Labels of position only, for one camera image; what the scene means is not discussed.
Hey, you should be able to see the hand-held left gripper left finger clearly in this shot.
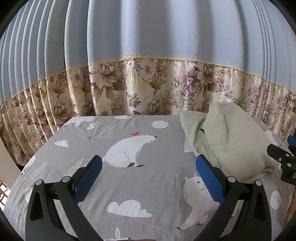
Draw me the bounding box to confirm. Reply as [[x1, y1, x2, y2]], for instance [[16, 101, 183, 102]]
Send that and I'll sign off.
[[25, 155, 103, 241]]

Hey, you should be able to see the blue curtain with floral hem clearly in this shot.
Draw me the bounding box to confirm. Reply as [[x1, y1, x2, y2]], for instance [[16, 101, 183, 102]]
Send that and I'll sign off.
[[0, 0, 296, 167]]

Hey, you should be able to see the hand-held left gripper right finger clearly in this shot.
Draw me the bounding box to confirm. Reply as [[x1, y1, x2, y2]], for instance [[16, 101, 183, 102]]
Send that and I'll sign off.
[[195, 155, 271, 241]]

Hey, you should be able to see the grey bear print bed sheet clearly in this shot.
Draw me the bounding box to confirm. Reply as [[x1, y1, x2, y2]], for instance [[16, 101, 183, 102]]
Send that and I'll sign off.
[[3, 115, 296, 241]]

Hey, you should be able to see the person's right forearm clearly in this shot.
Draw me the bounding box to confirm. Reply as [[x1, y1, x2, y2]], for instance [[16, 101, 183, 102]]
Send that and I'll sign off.
[[285, 185, 296, 229]]

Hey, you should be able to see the pale beige zip jacket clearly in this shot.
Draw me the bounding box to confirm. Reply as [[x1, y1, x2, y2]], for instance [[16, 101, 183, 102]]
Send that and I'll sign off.
[[179, 101, 287, 183]]

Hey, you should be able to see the wooden chair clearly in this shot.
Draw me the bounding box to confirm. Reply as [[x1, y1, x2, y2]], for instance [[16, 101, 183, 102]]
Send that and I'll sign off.
[[0, 178, 11, 207]]

